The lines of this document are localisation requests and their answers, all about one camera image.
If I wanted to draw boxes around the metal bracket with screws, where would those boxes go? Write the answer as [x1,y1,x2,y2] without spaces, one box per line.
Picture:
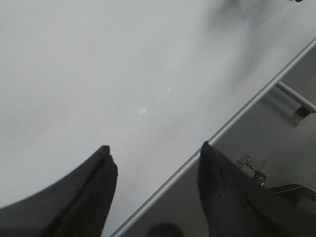
[237,154,316,205]

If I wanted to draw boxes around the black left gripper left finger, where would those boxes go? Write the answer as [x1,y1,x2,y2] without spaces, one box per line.
[0,146,118,237]

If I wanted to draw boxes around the white whiteboard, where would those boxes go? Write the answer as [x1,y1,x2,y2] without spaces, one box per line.
[0,0,316,237]

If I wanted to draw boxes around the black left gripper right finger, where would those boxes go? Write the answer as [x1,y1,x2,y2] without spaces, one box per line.
[197,142,316,237]

